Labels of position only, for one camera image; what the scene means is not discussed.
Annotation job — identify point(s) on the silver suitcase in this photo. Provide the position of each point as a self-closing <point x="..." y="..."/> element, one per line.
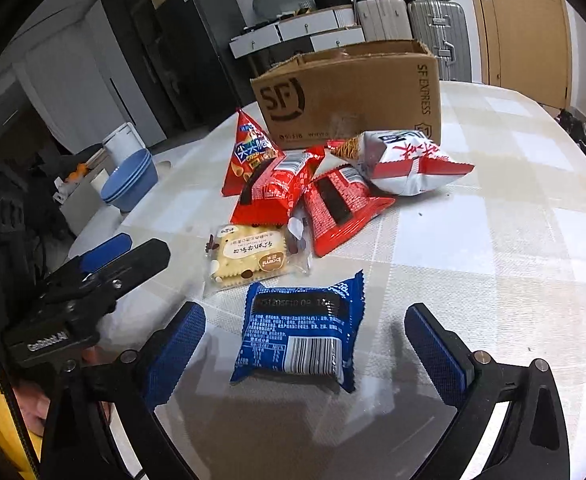
<point x="440" y="35"/>

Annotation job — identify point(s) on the wooden door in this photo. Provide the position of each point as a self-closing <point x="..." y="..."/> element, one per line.
<point x="518" y="25"/>

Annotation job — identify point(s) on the white desk with drawers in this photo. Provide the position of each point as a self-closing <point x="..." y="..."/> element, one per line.
<point x="303" y="27"/>

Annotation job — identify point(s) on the white and red snack packet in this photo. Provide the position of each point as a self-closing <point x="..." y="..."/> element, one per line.
<point x="408" y="165"/>

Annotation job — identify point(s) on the black refrigerator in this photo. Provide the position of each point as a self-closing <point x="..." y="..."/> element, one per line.
<point x="198" y="50"/>

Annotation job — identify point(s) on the brown cardboard box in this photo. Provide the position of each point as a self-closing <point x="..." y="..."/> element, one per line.
<point x="353" y="90"/>

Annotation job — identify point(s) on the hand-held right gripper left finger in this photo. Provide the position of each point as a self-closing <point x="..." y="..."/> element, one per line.
<point x="173" y="355"/>

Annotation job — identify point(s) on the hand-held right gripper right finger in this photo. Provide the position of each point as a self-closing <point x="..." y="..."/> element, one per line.
<point x="438" y="355"/>

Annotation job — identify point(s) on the cream biscuit packet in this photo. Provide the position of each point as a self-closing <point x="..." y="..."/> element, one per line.
<point x="253" y="257"/>

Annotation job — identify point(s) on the stack of blue bowls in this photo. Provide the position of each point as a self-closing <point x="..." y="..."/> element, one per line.
<point x="130" y="185"/>

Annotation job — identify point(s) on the white electric kettle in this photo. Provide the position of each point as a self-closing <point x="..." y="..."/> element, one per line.
<point x="123" y="140"/>

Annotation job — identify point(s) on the beige suitcase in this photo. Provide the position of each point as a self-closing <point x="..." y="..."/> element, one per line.
<point x="383" y="20"/>

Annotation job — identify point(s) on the dark wardrobe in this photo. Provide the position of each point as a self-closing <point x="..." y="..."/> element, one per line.
<point x="133" y="35"/>

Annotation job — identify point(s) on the pile of shoes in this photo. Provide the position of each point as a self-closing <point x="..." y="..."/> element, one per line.
<point x="585" y="135"/>

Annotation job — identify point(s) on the blue snack packet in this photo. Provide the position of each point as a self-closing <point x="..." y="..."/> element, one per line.
<point x="303" y="330"/>

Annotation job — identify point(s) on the red triangular snack packet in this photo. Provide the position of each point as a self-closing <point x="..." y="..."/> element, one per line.
<point x="245" y="155"/>

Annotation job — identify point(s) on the person's left hand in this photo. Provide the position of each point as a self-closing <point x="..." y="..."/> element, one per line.
<point x="33" y="410"/>

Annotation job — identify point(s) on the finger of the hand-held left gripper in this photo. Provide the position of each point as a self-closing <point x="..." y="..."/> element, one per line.
<point x="105" y="252"/>
<point x="138" y="265"/>

